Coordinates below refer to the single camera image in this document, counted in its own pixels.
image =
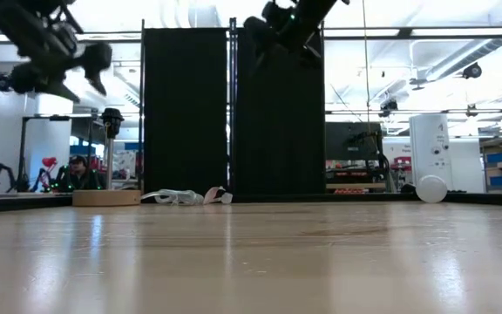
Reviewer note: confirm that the black ceiling camera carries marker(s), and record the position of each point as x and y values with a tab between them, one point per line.
472	70
3	83

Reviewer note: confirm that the red heart-shaped object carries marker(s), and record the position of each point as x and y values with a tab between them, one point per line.
49	162

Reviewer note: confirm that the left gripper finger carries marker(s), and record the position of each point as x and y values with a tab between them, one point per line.
61	89
98	59

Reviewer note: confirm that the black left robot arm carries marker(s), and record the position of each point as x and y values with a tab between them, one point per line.
15	24

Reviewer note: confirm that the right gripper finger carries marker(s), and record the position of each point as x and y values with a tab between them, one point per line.
310	54
259	56

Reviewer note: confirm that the black partition panel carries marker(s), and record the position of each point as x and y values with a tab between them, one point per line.
279	126
185	113

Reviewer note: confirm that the black aluminium table frame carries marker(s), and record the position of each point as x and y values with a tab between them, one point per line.
364	198

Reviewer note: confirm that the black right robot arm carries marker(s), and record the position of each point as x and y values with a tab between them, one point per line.
312	17

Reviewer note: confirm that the person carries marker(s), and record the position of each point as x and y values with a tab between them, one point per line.
80	176

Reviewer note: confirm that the white lightbulb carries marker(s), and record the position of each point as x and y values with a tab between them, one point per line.
431	189

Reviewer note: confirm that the black monitor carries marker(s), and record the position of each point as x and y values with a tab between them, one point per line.
351	139

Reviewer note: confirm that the black standing desk frame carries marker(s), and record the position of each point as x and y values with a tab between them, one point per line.
23	152

